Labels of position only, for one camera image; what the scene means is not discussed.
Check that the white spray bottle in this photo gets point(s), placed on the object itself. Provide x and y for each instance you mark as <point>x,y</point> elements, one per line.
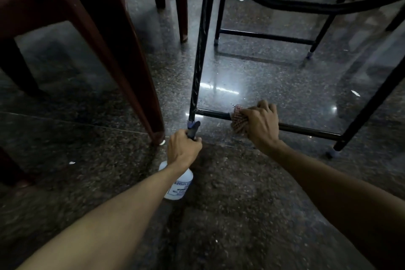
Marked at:
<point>180,186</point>

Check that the person's left forearm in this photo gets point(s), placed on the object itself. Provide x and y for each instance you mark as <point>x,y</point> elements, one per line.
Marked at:
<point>120,212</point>

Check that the person's left hand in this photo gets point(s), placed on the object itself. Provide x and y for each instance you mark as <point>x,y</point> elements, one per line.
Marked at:
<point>182,151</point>

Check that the person's right fingers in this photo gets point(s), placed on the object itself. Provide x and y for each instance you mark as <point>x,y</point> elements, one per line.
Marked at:
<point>264,107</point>

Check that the red checkered cloth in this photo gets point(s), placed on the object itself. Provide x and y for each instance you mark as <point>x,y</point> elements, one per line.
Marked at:
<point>238,121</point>

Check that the person's right hand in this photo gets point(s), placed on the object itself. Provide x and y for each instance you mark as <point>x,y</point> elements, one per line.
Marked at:
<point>262,127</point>

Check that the person's right forearm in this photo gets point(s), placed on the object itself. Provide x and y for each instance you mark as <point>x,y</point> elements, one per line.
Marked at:
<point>341,193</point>

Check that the black metal frame chair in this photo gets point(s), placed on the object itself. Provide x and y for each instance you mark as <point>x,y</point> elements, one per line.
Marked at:
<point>265,36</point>
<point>202,42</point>

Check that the dark red plastic chair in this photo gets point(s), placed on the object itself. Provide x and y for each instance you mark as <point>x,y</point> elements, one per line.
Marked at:
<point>104,26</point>
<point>180,0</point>

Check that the person's left fingers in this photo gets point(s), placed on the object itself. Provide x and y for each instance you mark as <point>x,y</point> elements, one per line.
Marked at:
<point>180,135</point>

